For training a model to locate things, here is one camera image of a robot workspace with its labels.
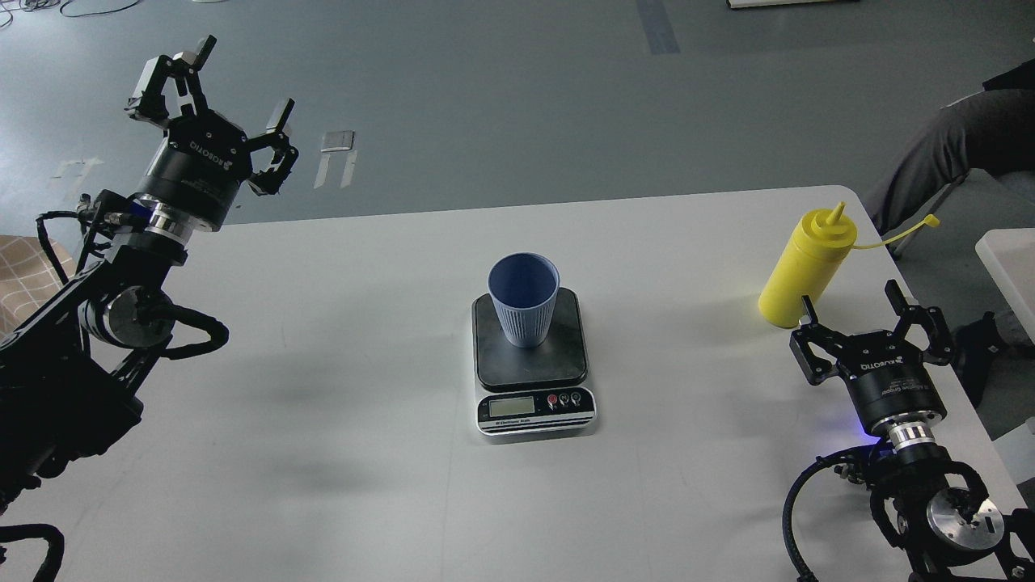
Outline blue ribbed plastic cup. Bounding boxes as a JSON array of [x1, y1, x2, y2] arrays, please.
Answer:
[[487, 253, 560, 348]]

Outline black cables on floor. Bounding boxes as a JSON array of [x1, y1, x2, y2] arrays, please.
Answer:
[[0, 0, 142, 30]]

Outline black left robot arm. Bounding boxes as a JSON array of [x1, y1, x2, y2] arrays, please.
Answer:
[[1, 36, 298, 510]]

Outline beige patterned cloth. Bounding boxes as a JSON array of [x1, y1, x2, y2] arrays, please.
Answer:
[[1, 235, 63, 336]]

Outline black digital kitchen scale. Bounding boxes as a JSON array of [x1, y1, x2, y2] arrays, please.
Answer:
[[471, 287, 598, 441]]

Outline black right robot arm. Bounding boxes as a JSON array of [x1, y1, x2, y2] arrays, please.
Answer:
[[781, 280, 1033, 581]]

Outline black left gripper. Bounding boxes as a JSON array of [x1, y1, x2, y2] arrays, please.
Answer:
[[125, 35, 299, 234]]

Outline seated person grey trousers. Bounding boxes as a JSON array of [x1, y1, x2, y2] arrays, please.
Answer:
[[860, 60, 1034, 234]]

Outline yellow squeeze bottle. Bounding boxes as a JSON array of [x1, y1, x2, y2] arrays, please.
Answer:
[[757, 202, 941, 329]]

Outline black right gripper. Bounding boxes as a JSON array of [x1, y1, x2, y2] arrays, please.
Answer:
[[790, 280, 955, 437]]

